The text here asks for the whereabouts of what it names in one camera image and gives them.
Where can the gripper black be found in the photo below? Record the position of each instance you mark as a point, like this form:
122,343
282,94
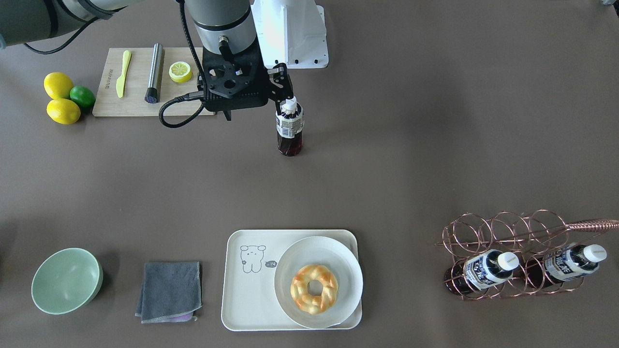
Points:
279,82

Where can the tea bottle white cap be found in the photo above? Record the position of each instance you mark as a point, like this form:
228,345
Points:
289,125

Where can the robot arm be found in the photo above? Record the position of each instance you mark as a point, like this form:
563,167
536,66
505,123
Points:
221,36

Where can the beige serving tray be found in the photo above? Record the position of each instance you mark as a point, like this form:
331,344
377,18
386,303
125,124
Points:
249,301

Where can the tea bottle in rack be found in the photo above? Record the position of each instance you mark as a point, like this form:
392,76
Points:
569,263
491,268

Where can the lemon half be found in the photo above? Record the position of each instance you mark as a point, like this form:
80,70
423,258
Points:
180,72

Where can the metal muddler cylinder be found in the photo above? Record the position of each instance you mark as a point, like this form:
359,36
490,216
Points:
153,91

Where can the yellow plastic knife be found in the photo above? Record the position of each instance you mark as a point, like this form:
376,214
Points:
120,83

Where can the white plate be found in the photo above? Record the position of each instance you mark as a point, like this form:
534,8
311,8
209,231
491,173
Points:
346,313

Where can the wooden cutting board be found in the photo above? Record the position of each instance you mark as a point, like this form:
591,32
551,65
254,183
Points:
133,101

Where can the green lime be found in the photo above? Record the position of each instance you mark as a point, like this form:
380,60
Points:
82,96

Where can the yellow lemon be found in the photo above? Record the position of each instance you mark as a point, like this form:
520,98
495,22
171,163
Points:
63,111
58,85

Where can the glazed twisted donut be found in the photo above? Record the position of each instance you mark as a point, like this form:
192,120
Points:
314,289

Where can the grey folded cloth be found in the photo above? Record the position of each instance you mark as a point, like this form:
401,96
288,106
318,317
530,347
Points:
170,292

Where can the green bowl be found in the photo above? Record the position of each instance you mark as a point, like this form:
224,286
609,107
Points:
66,281

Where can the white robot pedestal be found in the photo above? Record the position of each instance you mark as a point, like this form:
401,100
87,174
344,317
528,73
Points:
292,32

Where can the copper wire bottle rack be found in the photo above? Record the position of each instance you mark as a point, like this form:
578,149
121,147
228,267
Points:
533,238

